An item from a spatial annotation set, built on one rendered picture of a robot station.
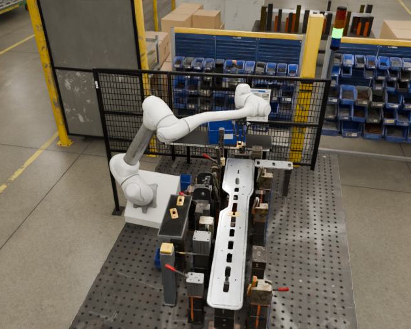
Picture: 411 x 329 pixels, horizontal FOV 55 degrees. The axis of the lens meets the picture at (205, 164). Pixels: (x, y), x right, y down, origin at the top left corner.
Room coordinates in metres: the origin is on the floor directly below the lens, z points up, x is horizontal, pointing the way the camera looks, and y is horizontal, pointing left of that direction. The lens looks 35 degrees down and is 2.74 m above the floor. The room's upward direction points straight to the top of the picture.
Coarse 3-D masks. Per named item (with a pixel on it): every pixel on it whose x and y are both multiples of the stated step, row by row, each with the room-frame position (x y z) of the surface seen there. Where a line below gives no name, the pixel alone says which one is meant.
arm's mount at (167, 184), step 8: (144, 176) 2.39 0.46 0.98; (152, 176) 2.38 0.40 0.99; (160, 176) 2.37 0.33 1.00; (168, 176) 2.36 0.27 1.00; (176, 176) 2.35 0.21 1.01; (160, 184) 2.33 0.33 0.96; (168, 184) 2.32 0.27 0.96; (176, 184) 2.31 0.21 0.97; (160, 192) 2.29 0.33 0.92; (168, 192) 2.28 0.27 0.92; (176, 192) 2.27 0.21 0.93; (128, 200) 2.28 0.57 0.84; (160, 200) 2.24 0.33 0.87; (128, 208) 2.23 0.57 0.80; (136, 208) 2.22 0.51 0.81; (152, 208) 2.21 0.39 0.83; (160, 208) 2.20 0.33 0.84; (128, 216) 2.19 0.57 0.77; (136, 216) 2.18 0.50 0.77; (144, 216) 2.17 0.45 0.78; (152, 216) 2.16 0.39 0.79; (160, 216) 2.16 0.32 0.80; (144, 224) 2.16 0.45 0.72; (152, 224) 2.14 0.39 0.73
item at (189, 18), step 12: (180, 12) 6.98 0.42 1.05; (192, 12) 6.98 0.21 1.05; (204, 12) 6.98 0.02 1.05; (216, 12) 6.98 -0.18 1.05; (168, 24) 6.52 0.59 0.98; (180, 24) 6.47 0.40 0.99; (192, 24) 6.84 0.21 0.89; (204, 24) 6.78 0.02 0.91; (216, 24) 6.84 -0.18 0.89; (168, 36) 6.53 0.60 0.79
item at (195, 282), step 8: (192, 272) 1.42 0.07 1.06; (192, 280) 1.37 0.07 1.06; (200, 280) 1.37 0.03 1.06; (192, 288) 1.35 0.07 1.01; (200, 288) 1.35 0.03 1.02; (192, 296) 1.35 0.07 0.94; (200, 296) 1.35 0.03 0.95; (192, 304) 1.36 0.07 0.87; (200, 304) 1.35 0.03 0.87; (192, 312) 1.36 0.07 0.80; (200, 312) 1.35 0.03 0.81; (192, 320) 1.36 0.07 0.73; (200, 320) 1.37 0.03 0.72
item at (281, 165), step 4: (256, 160) 2.58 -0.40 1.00; (260, 160) 2.58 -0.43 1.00; (264, 160) 2.58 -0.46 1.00; (268, 160) 2.58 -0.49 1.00; (256, 164) 2.52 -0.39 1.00; (260, 164) 2.52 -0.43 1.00; (264, 164) 2.52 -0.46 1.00; (268, 164) 2.52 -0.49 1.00; (272, 164) 2.52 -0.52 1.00; (276, 164) 2.52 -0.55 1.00; (280, 164) 2.52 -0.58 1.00; (284, 164) 2.52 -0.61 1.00; (292, 164) 2.52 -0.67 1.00; (272, 168) 2.48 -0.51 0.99; (276, 168) 2.48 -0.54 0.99; (280, 168) 2.47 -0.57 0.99; (284, 168) 2.47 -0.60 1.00; (288, 168) 2.47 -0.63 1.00; (292, 168) 2.47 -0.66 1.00
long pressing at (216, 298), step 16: (240, 160) 2.58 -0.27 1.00; (224, 176) 2.36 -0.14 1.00; (240, 176) 2.37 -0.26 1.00; (224, 192) 2.20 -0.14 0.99; (240, 192) 2.18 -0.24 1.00; (240, 208) 2.01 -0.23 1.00; (224, 224) 1.86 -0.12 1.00; (240, 224) 1.86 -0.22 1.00; (224, 240) 1.71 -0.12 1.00; (240, 240) 1.71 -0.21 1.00; (224, 256) 1.59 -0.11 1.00; (240, 256) 1.59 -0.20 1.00; (224, 272) 1.47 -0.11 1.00; (240, 272) 1.47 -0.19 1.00; (208, 288) 1.36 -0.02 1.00; (240, 288) 1.36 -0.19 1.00; (208, 304) 1.27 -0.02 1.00; (224, 304) 1.26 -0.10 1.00; (240, 304) 1.27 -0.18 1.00
